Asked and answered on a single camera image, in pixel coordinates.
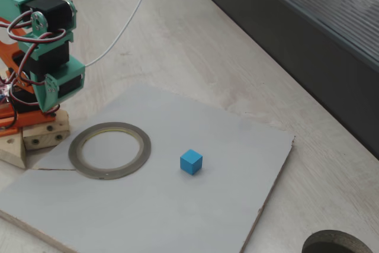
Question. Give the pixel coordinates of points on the blue cube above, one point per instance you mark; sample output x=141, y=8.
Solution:
x=191, y=162

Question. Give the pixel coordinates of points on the green gripper black servo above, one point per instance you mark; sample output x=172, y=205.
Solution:
x=71, y=82

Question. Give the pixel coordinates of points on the green orange robot arm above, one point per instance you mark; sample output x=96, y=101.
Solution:
x=12, y=1

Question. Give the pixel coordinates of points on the white laminated board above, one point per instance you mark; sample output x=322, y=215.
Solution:
x=177, y=205

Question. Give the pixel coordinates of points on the grey ribbed desk partition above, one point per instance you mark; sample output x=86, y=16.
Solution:
x=296, y=42

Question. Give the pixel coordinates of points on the wooden arm mounting base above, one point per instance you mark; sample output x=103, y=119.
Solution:
x=44, y=139

